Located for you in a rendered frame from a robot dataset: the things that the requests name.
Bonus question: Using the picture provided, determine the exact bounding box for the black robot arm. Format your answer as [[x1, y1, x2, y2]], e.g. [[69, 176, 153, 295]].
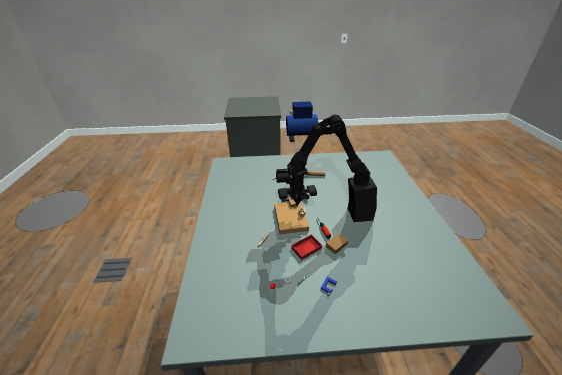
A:
[[276, 115, 371, 188]]

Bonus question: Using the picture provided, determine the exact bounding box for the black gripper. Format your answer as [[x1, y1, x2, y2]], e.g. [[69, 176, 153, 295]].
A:
[[278, 181, 317, 206]]

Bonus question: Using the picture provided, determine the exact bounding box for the blue c-shaped clamp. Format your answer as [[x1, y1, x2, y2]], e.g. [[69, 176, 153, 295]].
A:
[[321, 276, 337, 296]]

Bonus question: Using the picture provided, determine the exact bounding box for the red shallow tray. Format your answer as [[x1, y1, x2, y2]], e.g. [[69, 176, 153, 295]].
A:
[[291, 234, 322, 260]]

